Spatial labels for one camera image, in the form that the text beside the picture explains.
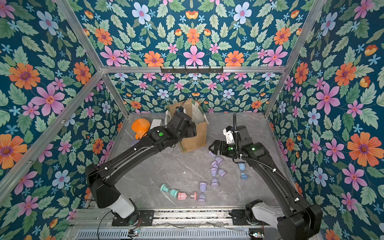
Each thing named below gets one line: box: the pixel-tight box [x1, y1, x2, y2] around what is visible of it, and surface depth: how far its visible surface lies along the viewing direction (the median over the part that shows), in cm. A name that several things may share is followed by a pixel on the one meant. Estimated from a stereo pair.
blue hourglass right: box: [238, 162, 249, 180], surface depth 90 cm
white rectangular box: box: [149, 119, 162, 130], surface depth 110 cm
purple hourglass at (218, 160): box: [208, 151, 224, 166], surface depth 93 cm
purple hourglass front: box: [198, 182, 208, 202], surface depth 83 cm
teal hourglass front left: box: [160, 183, 180, 198], surface depth 82 cm
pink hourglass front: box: [177, 192, 197, 201], surface depth 80 cm
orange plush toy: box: [131, 118, 151, 140], surface depth 106 cm
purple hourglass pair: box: [210, 161, 227, 187], surface depth 89 cm
